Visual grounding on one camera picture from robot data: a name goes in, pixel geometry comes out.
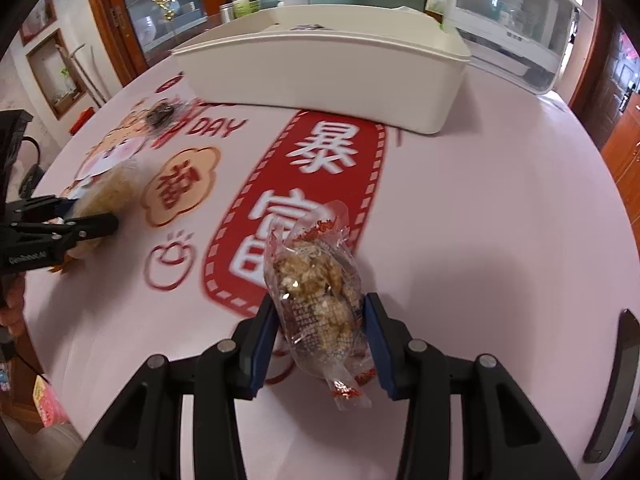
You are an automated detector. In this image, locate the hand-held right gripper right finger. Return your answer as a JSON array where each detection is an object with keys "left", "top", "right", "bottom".
[{"left": 364, "top": 291, "right": 596, "bottom": 480}]

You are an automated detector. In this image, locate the clear red-printed nut crisp packet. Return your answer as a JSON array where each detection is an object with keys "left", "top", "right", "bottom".
[{"left": 262, "top": 200, "right": 373, "bottom": 411}]

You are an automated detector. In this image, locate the small wooden picture frame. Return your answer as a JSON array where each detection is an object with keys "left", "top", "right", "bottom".
[{"left": 19, "top": 0, "right": 58, "bottom": 46}]

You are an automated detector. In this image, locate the pink box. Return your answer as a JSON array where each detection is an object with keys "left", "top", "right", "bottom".
[{"left": 31, "top": 375, "right": 71, "bottom": 428}]

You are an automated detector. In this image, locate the round puffed rice snack packet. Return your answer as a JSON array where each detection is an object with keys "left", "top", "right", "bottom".
[{"left": 60, "top": 160, "right": 143, "bottom": 273}]

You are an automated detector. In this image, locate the clear dark snack packet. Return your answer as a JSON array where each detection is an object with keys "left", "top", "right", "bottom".
[{"left": 142, "top": 95, "right": 193, "bottom": 136}]

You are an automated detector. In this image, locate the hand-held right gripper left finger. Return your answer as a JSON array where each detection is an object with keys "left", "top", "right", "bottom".
[{"left": 62, "top": 296, "right": 278, "bottom": 480}]

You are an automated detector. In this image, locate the large wooden picture frame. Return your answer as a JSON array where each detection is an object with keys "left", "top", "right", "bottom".
[{"left": 25, "top": 27, "right": 88, "bottom": 121}]

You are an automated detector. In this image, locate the black cable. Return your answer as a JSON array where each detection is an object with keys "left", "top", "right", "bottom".
[{"left": 17, "top": 137, "right": 46, "bottom": 198}]

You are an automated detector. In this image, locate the dark grey strap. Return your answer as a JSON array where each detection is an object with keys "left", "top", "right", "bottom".
[{"left": 582, "top": 308, "right": 640, "bottom": 463}]

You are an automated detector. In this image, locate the wooden door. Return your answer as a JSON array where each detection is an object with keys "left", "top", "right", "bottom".
[{"left": 570, "top": 10, "right": 640, "bottom": 211}]

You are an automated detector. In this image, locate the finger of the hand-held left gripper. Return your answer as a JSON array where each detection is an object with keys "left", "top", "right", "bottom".
[
  {"left": 0, "top": 194, "right": 77, "bottom": 223},
  {"left": 12, "top": 212, "right": 120, "bottom": 241}
]

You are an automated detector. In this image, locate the wooden cabinet with glass doors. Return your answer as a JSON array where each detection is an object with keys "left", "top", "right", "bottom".
[{"left": 82, "top": 0, "right": 441, "bottom": 86}]

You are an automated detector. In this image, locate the white plastic bin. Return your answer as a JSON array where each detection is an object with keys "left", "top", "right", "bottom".
[{"left": 170, "top": 4, "right": 473, "bottom": 136}]

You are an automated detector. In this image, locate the person's left hand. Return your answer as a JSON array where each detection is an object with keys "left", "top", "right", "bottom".
[{"left": 0, "top": 277, "right": 26, "bottom": 346}]

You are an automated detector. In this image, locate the white countertop sterilizer cabinet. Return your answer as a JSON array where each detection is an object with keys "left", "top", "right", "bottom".
[{"left": 440, "top": 0, "right": 583, "bottom": 96}]

